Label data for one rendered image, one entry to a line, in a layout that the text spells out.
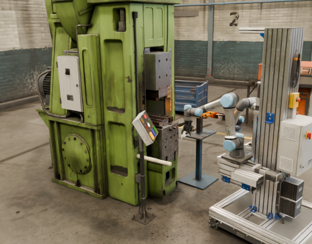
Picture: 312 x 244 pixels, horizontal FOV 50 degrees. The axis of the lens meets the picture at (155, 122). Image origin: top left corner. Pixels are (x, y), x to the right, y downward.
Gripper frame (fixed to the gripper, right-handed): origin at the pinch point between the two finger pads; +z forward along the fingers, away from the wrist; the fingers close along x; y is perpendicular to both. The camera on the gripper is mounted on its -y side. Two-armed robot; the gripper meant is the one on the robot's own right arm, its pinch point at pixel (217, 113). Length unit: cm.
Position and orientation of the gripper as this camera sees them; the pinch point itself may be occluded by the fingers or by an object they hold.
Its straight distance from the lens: 441.5
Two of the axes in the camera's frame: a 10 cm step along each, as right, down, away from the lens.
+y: 0.2, 9.6, 2.8
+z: -7.7, -1.7, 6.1
